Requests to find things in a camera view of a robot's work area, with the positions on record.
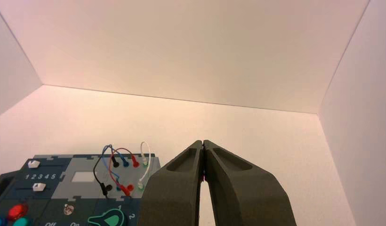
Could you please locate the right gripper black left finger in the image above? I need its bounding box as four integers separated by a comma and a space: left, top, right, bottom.
137, 140, 204, 226

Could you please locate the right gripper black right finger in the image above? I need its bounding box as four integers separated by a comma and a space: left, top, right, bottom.
203, 139, 298, 226

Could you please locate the green rotary knob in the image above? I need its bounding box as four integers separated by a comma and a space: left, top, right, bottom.
87, 208, 129, 226

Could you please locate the dark teal grey task box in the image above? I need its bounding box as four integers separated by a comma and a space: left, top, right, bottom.
0, 153, 161, 226

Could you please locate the teal dome push button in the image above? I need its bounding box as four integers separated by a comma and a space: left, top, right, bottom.
12, 217, 33, 226

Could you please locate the red dome push button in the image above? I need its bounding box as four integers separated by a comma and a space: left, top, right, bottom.
7, 203, 29, 221

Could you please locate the white jumper cable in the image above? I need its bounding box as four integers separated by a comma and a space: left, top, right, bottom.
138, 141, 152, 191

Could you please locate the red jumper cable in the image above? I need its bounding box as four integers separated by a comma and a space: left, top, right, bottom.
109, 148, 140, 196

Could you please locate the blue jumper cable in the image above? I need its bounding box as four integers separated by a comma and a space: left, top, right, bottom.
101, 144, 130, 192

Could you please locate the black jumper cable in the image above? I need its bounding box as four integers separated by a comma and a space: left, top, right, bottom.
93, 146, 121, 199

